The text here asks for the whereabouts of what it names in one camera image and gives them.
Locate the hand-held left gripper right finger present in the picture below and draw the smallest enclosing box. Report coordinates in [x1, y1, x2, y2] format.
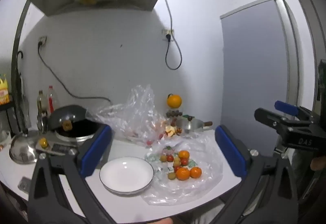
[204, 124, 299, 224]

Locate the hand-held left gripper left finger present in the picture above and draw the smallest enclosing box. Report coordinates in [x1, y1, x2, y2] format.
[28, 125, 114, 224]

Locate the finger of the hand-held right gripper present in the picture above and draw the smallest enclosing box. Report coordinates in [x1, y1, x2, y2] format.
[254, 108, 310, 136]
[274, 101, 319, 123]

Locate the printed plastic bag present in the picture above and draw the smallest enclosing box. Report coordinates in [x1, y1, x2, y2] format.
[141, 135, 223, 205]

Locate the white plate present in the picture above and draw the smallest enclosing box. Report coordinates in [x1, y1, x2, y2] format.
[99, 157, 155, 194]

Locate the person's right hand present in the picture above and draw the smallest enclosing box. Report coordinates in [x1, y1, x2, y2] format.
[311, 156, 326, 171]

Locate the person's left hand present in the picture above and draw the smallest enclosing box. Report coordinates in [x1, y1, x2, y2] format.
[150, 217, 177, 224]

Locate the clear plastic bag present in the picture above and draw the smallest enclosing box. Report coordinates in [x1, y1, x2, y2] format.
[89, 84, 176, 148]

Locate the grey refrigerator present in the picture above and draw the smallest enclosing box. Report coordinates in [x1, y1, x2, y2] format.
[220, 0, 303, 157]

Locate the pile of fruit peels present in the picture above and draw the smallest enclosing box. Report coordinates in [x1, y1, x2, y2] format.
[164, 125, 182, 137]

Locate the red cap bottle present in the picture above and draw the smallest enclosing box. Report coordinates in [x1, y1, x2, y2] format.
[48, 86, 58, 114]

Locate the dark oil bottle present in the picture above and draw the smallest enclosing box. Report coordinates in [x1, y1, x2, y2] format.
[38, 90, 48, 119]

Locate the large orange with stem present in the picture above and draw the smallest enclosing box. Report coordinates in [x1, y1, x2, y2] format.
[167, 93, 182, 109]

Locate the grey flat box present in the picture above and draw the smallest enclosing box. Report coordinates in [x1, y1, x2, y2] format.
[17, 177, 30, 193]

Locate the black metal rack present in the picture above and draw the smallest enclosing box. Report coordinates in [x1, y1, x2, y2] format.
[0, 50, 26, 135]

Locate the yellow oil bottle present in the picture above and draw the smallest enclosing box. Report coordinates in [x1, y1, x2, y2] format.
[0, 74, 12, 105]

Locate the black wok wooden handle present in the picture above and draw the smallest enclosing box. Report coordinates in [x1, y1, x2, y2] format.
[48, 104, 107, 138]

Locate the black power cable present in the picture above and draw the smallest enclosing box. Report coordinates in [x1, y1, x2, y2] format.
[38, 41, 112, 104]

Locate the black looped cable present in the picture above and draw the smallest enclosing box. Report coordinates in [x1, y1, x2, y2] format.
[165, 34, 183, 70]

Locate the white cable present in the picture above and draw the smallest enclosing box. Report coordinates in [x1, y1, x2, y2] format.
[163, 0, 174, 32]

